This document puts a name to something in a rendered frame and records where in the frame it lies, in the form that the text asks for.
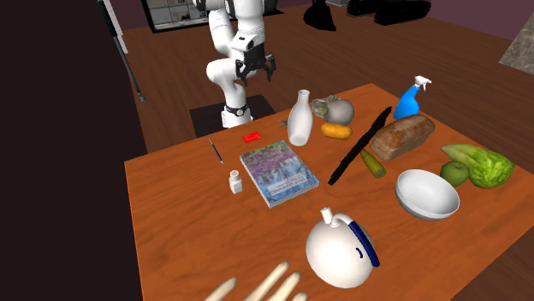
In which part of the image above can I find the wooden table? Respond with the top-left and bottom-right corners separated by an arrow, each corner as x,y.
124,82 -> 534,301

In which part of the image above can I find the black cone-shaped object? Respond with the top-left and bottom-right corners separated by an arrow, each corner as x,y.
302,0 -> 337,32

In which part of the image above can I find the grey marble block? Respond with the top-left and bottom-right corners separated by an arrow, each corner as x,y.
497,15 -> 534,76

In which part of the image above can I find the blue spray bottle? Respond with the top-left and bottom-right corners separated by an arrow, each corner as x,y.
393,74 -> 433,121

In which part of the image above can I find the dark robot stand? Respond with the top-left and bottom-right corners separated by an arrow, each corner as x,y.
189,93 -> 276,139

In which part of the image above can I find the long black stick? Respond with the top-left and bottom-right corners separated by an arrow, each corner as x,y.
326,105 -> 394,187

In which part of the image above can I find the white vase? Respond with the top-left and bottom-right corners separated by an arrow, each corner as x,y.
287,89 -> 314,147

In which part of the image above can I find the brown bread loaf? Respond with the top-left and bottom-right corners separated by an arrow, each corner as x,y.
369,114 -> 436,162

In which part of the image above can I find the pale beige hand-shaped object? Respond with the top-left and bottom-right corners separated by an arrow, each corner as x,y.
204,261 -> 310,301

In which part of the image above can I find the blue pen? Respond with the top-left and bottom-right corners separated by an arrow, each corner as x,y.
208,138 -> 224,165

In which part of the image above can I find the white salt shaker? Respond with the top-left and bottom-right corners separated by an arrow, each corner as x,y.
228,168 -> 244,195

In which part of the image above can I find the red card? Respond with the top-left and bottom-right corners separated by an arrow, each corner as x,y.
241,130 -> 264,145

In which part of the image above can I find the grey pole with white top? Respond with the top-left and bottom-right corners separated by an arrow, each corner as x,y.
97,0 -> 147,104

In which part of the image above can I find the white bowl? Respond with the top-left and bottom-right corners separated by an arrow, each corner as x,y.
394,168 -> 461,221

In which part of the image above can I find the green apple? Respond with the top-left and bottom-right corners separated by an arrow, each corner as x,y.
439,160 -> 471,189

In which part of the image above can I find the olive green bottle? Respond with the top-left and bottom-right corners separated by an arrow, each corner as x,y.
359,148 -> 388,180

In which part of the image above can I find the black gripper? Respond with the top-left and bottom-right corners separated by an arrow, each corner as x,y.
234,43 -> 277,87

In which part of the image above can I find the white teapot with blue handle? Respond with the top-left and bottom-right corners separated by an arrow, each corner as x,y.
305,206 -> 381,290

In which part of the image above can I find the green lettuce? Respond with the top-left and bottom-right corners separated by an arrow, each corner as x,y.
441,143 -> 516,190

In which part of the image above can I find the purple and blue book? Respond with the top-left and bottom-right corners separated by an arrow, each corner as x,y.
239,139 -> 322,210

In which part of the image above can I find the grey skull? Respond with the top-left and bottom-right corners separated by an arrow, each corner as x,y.
311,94 -> 356,127

